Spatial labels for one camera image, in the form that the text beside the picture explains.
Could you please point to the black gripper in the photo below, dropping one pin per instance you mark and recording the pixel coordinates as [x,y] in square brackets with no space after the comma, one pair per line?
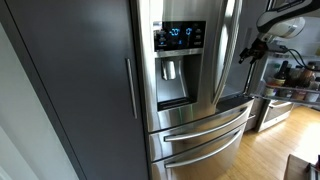
[259,48]

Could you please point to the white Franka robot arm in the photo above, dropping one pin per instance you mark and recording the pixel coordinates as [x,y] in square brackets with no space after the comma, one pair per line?
[286,30]

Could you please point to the dark sauce bottle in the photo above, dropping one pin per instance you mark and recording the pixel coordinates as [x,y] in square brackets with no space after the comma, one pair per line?
[281,74]

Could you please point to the small red lid jar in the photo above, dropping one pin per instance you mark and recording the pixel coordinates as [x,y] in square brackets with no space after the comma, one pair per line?
[270,90]

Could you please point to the dark glass bottle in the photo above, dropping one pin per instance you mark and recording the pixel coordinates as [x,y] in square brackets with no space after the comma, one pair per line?
[294,77]

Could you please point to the orange label sauce bottle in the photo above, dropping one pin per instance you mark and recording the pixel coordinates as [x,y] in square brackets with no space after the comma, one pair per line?
[306,76]

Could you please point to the clear door bin with bottles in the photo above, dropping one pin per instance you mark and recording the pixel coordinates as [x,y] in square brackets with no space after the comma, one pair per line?
[293,100]

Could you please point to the stainless steel oven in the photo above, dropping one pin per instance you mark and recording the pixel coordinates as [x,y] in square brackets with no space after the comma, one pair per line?
[276,113]

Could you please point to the clear door bin with jar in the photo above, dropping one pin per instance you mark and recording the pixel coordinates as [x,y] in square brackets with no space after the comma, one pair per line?
[313,57]

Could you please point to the white lined open fridge door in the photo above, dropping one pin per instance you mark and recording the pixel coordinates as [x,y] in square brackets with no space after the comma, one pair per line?
[311,41]

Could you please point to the white container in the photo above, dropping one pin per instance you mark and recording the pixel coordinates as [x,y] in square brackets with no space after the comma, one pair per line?
[312,95]

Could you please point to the water dispenser panel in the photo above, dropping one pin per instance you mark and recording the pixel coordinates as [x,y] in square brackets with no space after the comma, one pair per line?
[173,86]

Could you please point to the stainless steel freezer drawer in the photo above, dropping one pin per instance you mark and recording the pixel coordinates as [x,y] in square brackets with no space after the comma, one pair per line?
[206,168]
[156,146]

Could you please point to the brown wooden board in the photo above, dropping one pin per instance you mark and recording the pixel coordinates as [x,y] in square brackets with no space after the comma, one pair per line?
[295,168]

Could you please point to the dark grey cabinet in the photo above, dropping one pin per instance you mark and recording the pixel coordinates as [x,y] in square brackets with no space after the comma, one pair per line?
[83,83]

